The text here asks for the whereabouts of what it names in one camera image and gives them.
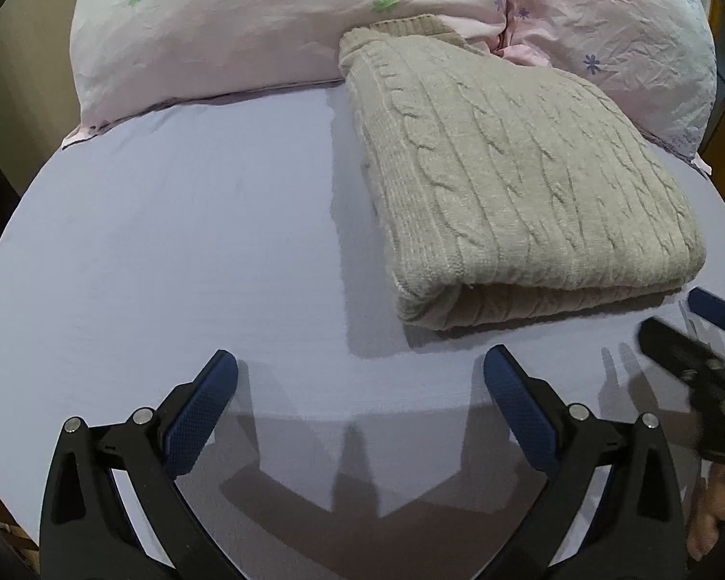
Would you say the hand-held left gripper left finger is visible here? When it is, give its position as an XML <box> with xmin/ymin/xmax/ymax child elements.
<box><xmin>39</xmin><ymin>349</ymin><xmax>240</xmax><ymax>580</ymax></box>

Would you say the person's right hand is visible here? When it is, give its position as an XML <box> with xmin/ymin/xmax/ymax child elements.
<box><xmin>685</xmin><ymin>463</ymin><xmax>725</xmax><ymax>563</ymax></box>

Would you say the beige cable-knit sweater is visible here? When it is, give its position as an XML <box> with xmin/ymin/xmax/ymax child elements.
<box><xmin>337</xmin><ymin>13</ymin><xmax>708</xmax><ymax>332</ymax></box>

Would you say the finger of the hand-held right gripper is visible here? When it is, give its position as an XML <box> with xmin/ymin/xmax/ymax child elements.
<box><xmin>638</xmin><ymin>318</ymin><xmax>725</xmax><ymax>389</ymax></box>
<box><xmin>687</xmin><ymin>288</ymin><xmax>725</xmax><ymax>340</ymax></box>

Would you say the pink floral pillow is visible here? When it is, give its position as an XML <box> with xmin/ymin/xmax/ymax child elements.
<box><xmin>503</xmin><ymin>0</ymin><xmax>719</xmax><ymax>177</ymax></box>
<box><xmin>60</xmin><ymin>0</ymin><xmax>516</xmax><ymax>149</ymax></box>

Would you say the lavender bed sheet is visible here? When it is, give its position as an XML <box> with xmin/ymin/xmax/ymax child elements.
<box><xmin>0</xmin><ymin>80</ymin><xmax>725</xmax><ymax>580</ymax></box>

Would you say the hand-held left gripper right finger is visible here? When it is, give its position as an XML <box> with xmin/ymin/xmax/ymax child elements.
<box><xmin>483</xmin><ymin>344</ymin><xmax>699</xmax><ymax>580</ymax></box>

